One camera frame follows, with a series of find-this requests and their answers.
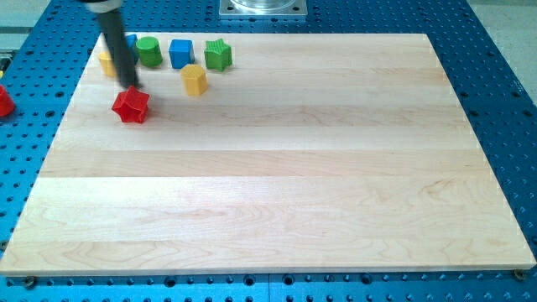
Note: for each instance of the yellow heart block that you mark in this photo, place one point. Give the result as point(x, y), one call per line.
point(107, 65)

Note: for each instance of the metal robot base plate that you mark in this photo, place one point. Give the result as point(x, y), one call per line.
point(262, 8)

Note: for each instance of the wooden board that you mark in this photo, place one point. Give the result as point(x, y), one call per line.
point(312, 153)

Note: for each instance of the green star block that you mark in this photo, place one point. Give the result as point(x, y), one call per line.
point(218, 55)

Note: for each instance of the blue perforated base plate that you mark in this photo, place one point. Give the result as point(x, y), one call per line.
point(45, 71)

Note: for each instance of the red star block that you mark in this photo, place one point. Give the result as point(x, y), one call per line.
point(131, 105)

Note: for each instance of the green cylinder block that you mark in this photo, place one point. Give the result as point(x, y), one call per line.
point(149, 51)

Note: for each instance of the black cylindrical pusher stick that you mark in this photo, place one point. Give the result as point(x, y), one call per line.
point(111, 24)

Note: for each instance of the yellow hexagon block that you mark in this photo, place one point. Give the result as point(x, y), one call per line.
point(194, 79)

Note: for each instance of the blue cube block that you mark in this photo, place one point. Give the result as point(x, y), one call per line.
point(181, 53)

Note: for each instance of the red block off board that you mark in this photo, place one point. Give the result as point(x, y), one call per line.
point(7, 106)

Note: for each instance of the blue block behind stick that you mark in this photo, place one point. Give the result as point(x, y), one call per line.
point(131, 42)

